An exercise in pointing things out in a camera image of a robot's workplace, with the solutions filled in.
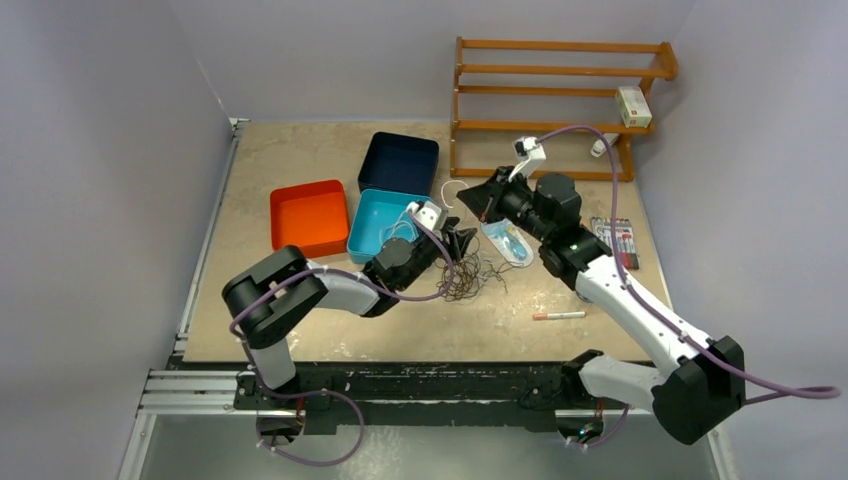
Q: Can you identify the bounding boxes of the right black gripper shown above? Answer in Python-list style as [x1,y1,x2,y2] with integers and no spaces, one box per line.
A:
[458,167,554,243]

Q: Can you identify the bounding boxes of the white cable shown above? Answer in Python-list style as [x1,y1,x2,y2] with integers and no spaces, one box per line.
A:
[439,180,472,211]
[378,210,425,246]

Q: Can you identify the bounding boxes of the brown cable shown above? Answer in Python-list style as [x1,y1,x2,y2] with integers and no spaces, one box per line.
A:
[433,231,510,303]

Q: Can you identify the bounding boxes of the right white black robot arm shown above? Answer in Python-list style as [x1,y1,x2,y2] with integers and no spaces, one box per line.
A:
[457,167,746,445]

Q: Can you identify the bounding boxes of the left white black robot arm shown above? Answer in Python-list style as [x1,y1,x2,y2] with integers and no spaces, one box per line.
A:
[221,217,476,409]

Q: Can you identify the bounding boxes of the blue blister pack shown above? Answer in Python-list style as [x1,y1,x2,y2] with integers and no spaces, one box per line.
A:
[481,219,535,268]

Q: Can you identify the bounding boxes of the light blue plastic tray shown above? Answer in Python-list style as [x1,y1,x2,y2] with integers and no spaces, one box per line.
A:
[347,189,430,264]

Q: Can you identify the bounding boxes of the dark blue plastic tray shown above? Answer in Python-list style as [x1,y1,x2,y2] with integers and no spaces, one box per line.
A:
[357,131,440,196]

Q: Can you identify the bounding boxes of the coloured marker set pack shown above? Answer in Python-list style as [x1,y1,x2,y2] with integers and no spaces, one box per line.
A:
[590,217,640,270]

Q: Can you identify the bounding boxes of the white stapler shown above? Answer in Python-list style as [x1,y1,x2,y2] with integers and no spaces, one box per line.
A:
[590,133,620,158]

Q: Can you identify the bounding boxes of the white orange marker pen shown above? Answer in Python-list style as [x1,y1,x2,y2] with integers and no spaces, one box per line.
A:
[532,311,586,321]

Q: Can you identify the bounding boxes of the orange plastic tray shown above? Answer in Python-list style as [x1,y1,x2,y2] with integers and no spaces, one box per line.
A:
[269,179,350,258]

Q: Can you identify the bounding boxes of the white cardboard box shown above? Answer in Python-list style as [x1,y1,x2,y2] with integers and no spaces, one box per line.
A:
[615,86,653,128]

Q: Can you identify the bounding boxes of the wooden shelf rack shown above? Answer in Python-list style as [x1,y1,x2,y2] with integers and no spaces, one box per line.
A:
[449,37,679,182]

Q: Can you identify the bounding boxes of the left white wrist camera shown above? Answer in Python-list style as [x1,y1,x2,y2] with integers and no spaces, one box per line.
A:
[406,201,447,232]

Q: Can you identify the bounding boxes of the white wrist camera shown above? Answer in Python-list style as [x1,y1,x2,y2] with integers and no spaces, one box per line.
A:
[406,201,447,232]
[508,136,547,181]

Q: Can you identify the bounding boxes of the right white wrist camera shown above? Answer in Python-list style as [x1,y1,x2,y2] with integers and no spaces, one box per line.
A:
[508,136,547,181]

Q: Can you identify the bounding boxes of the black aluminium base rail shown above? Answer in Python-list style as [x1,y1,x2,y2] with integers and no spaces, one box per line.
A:
[135,357,723,439]

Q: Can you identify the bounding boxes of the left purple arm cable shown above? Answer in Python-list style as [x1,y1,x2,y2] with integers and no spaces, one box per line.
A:
[228,210,458,468]

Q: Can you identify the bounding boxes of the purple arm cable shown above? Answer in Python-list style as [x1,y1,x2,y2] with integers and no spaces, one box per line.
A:
[228,210,458,468]
[536,125,841,452]

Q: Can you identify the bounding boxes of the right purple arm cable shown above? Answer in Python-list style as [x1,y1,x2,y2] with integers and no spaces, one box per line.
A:
[536,125,841,452]

